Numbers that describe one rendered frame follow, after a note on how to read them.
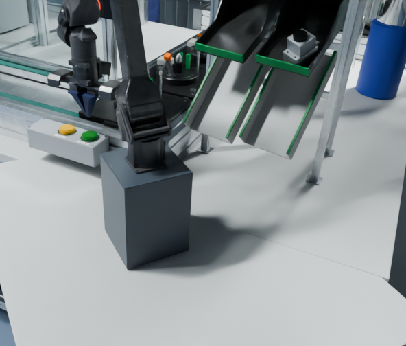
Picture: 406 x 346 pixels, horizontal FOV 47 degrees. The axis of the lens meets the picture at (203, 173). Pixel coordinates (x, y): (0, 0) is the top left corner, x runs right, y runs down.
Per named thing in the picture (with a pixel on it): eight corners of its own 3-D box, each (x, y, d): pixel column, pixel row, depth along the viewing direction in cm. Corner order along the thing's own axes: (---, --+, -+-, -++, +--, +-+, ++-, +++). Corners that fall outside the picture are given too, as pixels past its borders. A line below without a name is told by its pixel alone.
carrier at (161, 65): (195, 104, 144) (197, 64, 137) (127, 87, 151) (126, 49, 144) (224, 79, 162) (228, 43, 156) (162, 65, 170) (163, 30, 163)
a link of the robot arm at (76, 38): (101, 28, 103) (86, 18, 109) (76, 31, 100) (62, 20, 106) (103, 59, 106) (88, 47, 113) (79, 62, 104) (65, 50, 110)
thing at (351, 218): (385, 289, 99) (389, 279, 98) (-115, 123, 146) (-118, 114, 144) (417, 78, 210) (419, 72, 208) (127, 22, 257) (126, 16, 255)
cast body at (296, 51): (295, 71, 103) (295, 45, 98) (282, 62, 106) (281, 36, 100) (325, 52, 105) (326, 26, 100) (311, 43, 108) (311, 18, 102)
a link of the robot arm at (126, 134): (171, 139, 89) (172, 108, 86) (128, 149, 85) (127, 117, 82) (156, 124, 94) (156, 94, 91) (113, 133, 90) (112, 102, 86)
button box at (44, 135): (94, 168, 119) (93, 146, 116) (28, 147, 126) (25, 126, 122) (110, 156, 125) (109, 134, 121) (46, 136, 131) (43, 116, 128)
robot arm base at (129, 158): (136, 174, 89) (135, 146, 86) (123, 157, 93) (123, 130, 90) (169, 166, 92) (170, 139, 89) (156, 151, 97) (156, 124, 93)
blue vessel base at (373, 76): (393, 103, 177) (415, 31, 162) (352, 94, 182) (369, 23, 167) (397, 89, 189) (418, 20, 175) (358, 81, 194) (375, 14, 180)
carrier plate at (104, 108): (154, 139, 124) (154, 131, 122) (78, 117, 131) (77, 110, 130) (193, 106, 142) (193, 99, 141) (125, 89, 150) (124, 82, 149)
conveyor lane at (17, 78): (155, 167, 128) (155, 135, 123) (-71, 100, 155) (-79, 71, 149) (198, 126, 151) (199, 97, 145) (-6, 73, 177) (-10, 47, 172)
